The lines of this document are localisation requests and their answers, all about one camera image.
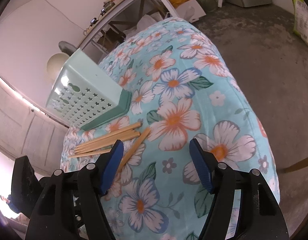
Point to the metal spoon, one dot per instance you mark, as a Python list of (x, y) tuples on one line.
[(67, 47)]

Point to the white door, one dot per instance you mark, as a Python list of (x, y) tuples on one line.
[(26, 130)]

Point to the white cardboard box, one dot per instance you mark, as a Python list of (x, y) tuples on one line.
[(190, 11)]

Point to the wooden chair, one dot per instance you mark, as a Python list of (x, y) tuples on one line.
[(297, 166)]

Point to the floral blue tablecloth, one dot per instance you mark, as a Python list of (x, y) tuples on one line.
[(181, 89)]

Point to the mint green utensil holder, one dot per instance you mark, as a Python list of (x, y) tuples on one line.
[(84, 96)]

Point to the white ceramic soup spoon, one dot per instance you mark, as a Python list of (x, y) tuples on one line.
[(55, 64)]

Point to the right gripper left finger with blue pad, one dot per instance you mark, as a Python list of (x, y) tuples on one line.
[(94, 181)]

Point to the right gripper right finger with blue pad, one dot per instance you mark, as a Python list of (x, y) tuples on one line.
[(260, 216)]

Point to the white green rice bag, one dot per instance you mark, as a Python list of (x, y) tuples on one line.
[(301, 20)]

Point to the white wooden side table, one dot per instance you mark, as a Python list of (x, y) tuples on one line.
[(164, 7)]

